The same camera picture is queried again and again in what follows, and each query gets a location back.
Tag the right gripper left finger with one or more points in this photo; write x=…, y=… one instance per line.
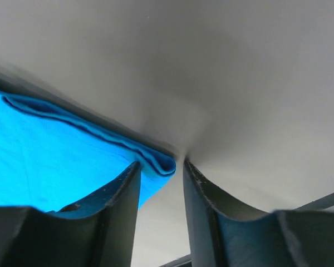
x=97, y=230

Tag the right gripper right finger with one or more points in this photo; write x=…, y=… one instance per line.
x=224, y=231

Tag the blue t shirt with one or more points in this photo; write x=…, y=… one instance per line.
x=50, y=157

